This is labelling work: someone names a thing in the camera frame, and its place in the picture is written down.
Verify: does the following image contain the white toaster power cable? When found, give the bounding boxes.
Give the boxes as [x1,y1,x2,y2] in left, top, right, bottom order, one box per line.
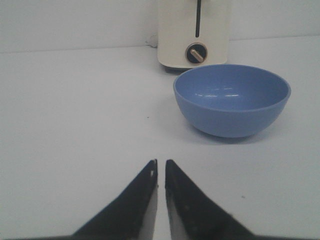
[144,34,159,49]

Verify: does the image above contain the blue plastic bowl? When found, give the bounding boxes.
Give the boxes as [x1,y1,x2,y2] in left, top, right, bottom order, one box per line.
[173,64,291,138]

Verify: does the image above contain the cream two-slot toaster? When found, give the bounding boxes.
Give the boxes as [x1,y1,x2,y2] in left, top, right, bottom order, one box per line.
[157,0,232,70]

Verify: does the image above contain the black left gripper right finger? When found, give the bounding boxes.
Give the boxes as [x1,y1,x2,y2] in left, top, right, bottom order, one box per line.
[165,159,254,238]

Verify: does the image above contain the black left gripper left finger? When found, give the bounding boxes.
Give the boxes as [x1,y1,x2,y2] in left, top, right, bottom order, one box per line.
[73,159,158,238]

